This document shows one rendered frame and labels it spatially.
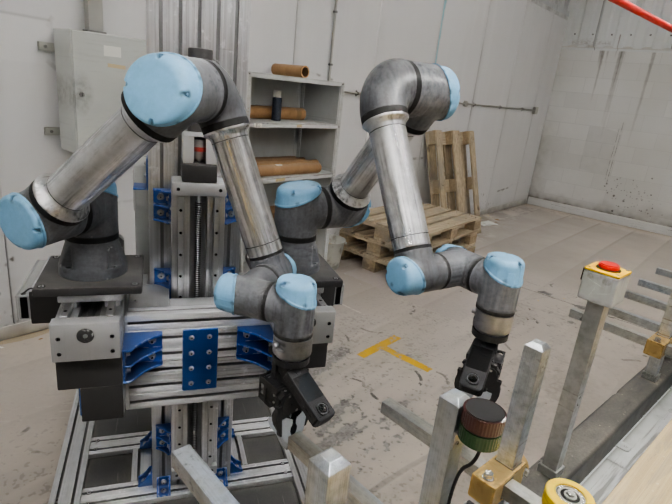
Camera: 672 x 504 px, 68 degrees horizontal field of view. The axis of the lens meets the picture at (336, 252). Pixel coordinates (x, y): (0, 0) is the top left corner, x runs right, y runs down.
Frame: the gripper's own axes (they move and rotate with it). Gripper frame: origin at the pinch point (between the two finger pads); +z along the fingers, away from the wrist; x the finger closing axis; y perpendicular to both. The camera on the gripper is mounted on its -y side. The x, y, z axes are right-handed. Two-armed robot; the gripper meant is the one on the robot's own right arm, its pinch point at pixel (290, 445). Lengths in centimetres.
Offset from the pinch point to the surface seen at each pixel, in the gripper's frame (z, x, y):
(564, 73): -123, -747, 306
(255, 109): -49, -143, 231
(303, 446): -3.5, 0.9, -4.9
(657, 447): -8, -54, -50
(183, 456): -13.5, 25.6, -4.9
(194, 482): -13.1, 26.5, -10.3
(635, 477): -8, -40, -50
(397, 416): -1.9, -23.5, -7.9
